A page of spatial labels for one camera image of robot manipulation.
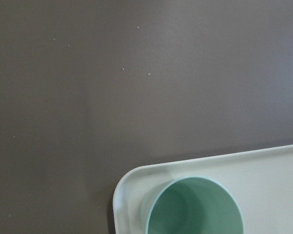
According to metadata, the cream rabbit tray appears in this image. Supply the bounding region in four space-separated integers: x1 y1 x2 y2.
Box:
113 145 293 234

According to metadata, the green cup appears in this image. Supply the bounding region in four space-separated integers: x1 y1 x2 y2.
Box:
140 176 245 234

